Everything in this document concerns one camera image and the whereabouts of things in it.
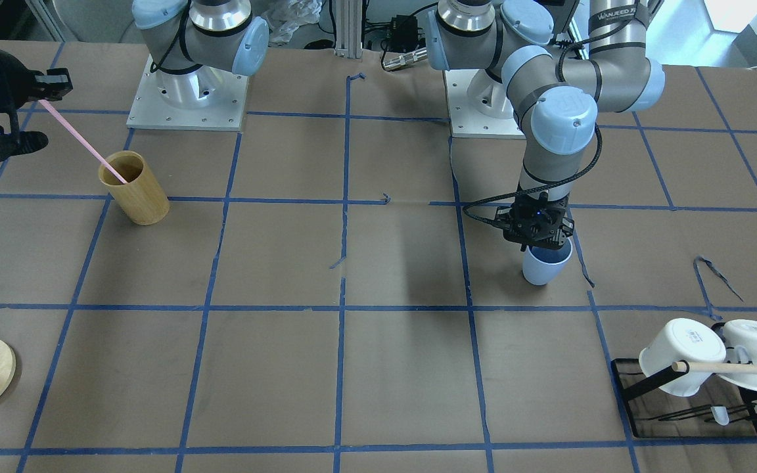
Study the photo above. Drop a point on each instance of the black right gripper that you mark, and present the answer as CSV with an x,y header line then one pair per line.
x,y
16,83

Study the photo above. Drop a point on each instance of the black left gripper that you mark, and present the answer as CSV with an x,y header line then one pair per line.
x,y
568,227

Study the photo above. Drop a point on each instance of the light blue plastic cup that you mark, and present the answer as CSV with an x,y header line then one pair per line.
x,y
541,265

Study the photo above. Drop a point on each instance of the pink chopstick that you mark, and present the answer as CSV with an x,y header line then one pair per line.
x,y
81,139

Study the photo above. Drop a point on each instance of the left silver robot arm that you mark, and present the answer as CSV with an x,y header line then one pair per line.
x,y
555,99

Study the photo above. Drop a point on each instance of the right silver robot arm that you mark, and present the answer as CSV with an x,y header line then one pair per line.
x,y
201,56

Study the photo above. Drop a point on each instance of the bamboo cylinder holder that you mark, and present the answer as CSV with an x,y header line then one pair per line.
x,y
134,188

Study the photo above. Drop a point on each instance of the white mug near rack end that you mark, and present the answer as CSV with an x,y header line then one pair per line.
x,y
682,339

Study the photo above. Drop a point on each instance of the wooden rack dowel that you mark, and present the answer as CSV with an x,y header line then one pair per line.
x,y
714,368

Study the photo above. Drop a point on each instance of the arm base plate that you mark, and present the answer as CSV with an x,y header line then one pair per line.
x,y
478,106
207,99

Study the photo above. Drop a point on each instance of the aluminium frame post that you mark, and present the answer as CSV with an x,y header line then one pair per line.
x,y
348,28

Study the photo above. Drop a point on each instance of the black wire mug rack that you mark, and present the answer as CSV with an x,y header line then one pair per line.
x,y
669,404

